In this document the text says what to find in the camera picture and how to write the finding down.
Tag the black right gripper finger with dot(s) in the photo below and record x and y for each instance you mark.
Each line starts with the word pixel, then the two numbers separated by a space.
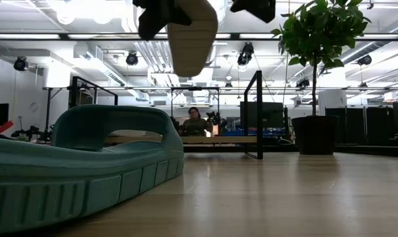
pixel 258 8

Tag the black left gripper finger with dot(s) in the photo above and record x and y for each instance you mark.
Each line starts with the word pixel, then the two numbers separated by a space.
pixel 179 16

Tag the grey rubber slide sandal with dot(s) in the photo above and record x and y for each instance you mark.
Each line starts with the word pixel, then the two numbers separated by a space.
pixel 192 42

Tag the green rubber slide sandal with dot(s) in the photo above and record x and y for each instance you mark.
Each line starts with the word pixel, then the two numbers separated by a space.
pixel 70 184

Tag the background black robot arm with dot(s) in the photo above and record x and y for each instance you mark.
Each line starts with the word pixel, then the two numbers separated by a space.
pixel 215 118
pixel 31 133

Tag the black ceiling spotlight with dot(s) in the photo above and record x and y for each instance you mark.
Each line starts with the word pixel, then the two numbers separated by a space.
pixel 20 63
pixel 303 83
pixel 132 58
pixel 364 60
pixel 245 54

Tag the green potted plant black pot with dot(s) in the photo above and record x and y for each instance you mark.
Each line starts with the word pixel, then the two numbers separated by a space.
pixel 317 33

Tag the large black screen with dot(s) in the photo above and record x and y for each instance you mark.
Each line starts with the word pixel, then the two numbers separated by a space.
pixel 271 118

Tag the person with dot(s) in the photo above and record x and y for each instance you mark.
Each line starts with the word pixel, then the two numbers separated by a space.
pixel 195 126

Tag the red strip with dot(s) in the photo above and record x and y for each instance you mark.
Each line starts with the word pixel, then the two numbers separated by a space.
pixel 4 126

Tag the black frame wooden shoe shelf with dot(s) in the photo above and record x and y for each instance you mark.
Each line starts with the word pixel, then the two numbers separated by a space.
pixel 260 115

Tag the black partition wall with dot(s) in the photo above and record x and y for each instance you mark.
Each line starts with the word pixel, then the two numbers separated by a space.
pixel 366 125

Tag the black metal table frame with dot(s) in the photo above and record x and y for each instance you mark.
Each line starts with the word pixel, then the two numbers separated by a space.
pixel 366 150

